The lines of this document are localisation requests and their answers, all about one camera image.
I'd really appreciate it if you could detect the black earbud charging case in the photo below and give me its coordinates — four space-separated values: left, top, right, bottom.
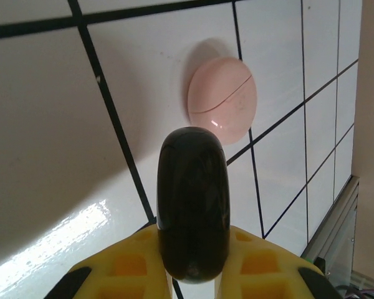
155 126 232 286

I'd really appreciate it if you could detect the pink earbud charging case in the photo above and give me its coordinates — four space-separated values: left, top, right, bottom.
186 55 259 146

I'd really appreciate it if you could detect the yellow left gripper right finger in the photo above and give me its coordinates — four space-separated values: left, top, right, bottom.
212 224 342 299

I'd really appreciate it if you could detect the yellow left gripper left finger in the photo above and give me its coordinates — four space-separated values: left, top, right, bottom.
45 222 175 299

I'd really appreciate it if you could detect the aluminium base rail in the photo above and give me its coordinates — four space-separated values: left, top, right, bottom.
300 174 362 272

